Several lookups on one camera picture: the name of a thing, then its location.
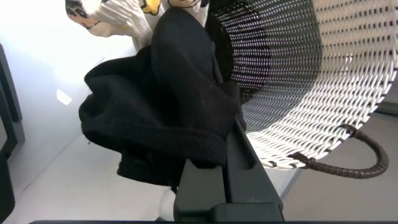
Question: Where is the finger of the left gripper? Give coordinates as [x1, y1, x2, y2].
[0, 42, 26, 160]

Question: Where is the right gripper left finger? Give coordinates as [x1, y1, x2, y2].
[173, 158, 227, 222]

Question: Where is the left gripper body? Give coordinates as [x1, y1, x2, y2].
[0, 151, 16, 222]

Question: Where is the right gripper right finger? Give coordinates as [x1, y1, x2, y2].
[213, 118, 285, 222]

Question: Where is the black garment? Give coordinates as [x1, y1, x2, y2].
[78, 6, 249, 188]

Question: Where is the white laundry basket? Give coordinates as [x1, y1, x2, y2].
[204, 0, 398, 180]

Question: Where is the cream printed garment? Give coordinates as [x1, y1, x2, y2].
[64, 0, 210, 52]

